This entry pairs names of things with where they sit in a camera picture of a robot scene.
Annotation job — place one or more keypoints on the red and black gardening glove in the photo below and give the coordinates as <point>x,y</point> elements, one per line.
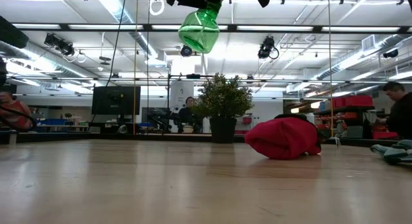
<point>283,137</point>

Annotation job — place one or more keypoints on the black ceiling spotlight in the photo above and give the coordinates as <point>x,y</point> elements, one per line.
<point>59,45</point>
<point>267,47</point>

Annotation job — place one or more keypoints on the white roll-up banner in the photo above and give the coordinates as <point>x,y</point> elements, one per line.
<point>180,92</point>

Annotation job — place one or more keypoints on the potted plant in black pot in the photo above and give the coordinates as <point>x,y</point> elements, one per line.
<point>222,101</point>

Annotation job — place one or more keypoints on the person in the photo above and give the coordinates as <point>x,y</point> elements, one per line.
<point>188,116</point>
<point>14,121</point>
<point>402,117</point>

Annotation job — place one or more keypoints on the black monitor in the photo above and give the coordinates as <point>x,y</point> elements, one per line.
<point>116,100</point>

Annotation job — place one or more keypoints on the red storage bin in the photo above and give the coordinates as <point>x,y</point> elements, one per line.
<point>354,101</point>

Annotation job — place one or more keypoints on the black overhead camera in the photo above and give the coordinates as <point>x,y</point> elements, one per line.
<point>186,51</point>

